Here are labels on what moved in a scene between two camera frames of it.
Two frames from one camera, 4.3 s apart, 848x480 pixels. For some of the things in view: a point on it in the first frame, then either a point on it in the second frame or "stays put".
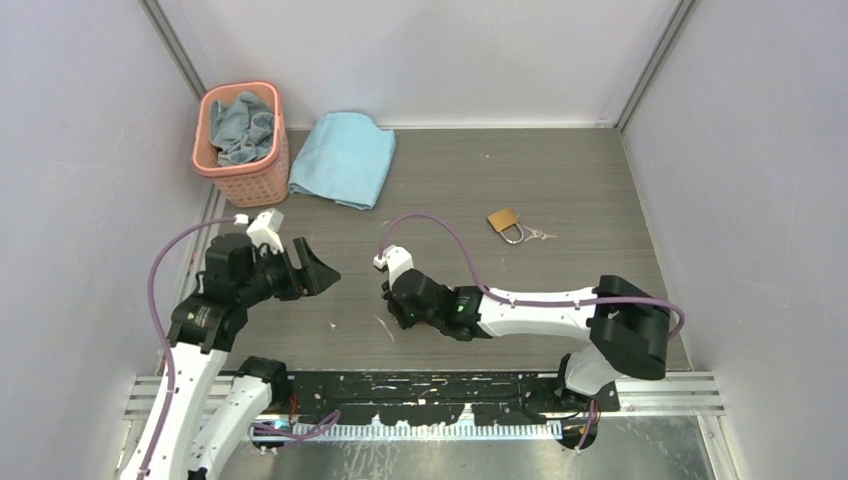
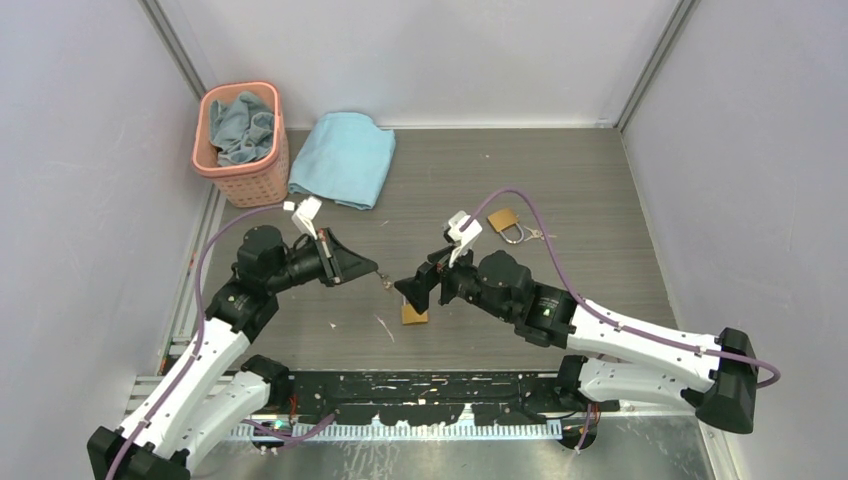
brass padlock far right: (503, 219) stays put
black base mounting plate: (439, 397) stays put
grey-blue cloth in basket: (241, 128) stays put
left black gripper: (320, 275) -> (338, 263)
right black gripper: (394, 307) -> (418, 287)
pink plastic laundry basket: (238, 143) stays put
